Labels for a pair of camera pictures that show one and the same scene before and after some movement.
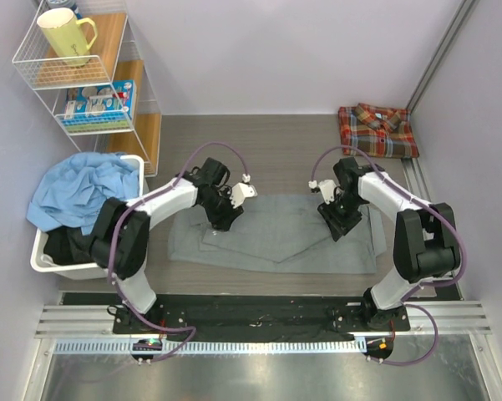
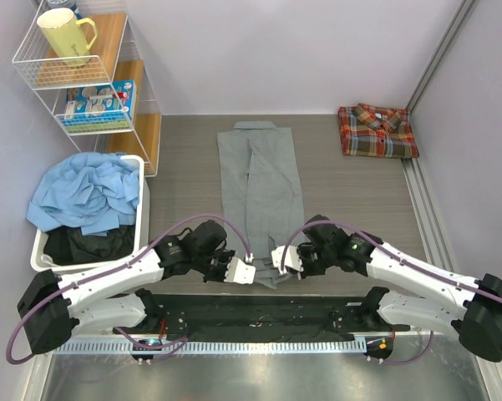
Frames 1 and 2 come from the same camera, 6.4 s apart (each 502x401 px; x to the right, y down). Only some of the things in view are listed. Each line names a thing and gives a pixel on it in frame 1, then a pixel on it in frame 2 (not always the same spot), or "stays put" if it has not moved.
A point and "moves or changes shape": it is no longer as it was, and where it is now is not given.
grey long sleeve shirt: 277,234 moves or changes shape
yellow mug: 71,38 stays put
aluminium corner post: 458,24 stays put
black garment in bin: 68,246 stays put
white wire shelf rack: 83,61 stays put
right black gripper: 338,225 to 307,271
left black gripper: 223,220 to 227,255
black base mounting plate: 271,317 stays put
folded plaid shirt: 372,130 stays put
